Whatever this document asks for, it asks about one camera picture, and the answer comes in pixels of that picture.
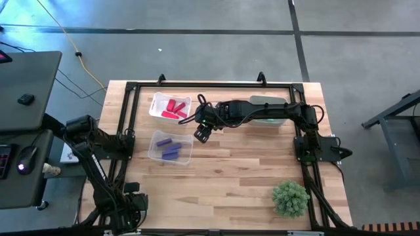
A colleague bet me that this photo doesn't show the black floor cable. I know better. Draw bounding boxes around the black floor cable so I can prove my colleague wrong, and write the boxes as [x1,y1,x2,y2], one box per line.
[0,41,108,108]

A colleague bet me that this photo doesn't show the clear plastic bin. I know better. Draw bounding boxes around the clear plastic bin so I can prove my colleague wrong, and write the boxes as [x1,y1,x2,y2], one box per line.
[147,130,195,166]

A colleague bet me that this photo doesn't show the small black desk device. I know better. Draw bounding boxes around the small black desk device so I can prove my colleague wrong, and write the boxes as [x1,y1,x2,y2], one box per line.
[16,93,36,106]

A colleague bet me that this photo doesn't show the green artificial plant patterned pot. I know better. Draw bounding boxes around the green artificial plant patterned pot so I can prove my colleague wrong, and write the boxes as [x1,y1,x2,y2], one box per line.
[270,179,311,219]

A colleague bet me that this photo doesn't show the orange black striped bar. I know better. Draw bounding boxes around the orange black striped bar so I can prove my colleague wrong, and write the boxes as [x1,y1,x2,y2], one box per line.
[362,221,420,233]

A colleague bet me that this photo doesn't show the black metal stand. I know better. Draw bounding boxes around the black metal stand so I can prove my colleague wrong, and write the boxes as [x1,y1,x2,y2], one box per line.
[360,88,420,193]

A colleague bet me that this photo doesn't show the black aluminium table frame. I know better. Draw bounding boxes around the black aluminium table frame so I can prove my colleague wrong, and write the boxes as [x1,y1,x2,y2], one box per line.
[73,71,352,236]

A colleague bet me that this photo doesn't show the white plastic bin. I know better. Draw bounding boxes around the white plastic bin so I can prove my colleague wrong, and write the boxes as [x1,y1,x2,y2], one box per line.
[148,91,193,126]

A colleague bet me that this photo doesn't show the black computer mouse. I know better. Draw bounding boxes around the black computer mouse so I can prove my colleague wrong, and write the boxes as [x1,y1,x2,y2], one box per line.
[16,145,39,176]

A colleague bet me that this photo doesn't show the light grey plastic bin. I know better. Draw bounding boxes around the light grey plastic bin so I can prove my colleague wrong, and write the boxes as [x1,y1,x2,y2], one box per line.
[248,94,289,128]

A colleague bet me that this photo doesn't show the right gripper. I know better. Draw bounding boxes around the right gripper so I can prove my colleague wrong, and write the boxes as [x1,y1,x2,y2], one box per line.
[194,101,230,144]

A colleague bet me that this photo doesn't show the small beige object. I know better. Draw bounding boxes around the small beige object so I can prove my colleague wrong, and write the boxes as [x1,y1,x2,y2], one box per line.
[41,163,62,177]

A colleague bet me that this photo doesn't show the dark grey desk top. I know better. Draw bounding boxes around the dark grey desk top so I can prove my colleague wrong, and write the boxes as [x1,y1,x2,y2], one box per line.
[0,50,63,132]
[0,128,56,210]

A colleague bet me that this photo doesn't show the red-lit black device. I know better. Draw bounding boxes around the red-lit black device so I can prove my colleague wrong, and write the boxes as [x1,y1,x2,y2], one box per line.
[0,49,13,65]

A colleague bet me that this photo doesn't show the black keyboard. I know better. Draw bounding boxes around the black keyboard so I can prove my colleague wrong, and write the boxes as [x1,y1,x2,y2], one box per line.
[0,143,13,180]

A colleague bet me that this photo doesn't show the yellow floor cable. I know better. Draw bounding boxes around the yellow floor cable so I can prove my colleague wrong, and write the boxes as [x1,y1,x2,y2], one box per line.
[35,0,108,91]

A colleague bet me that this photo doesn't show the black desk leg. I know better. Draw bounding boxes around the black desk leg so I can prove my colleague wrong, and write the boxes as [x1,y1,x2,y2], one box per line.
[41,112,70,137]

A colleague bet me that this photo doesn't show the white printed sign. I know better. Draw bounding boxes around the white printed sign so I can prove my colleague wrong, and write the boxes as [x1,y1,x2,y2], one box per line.
[59,142,81,164]

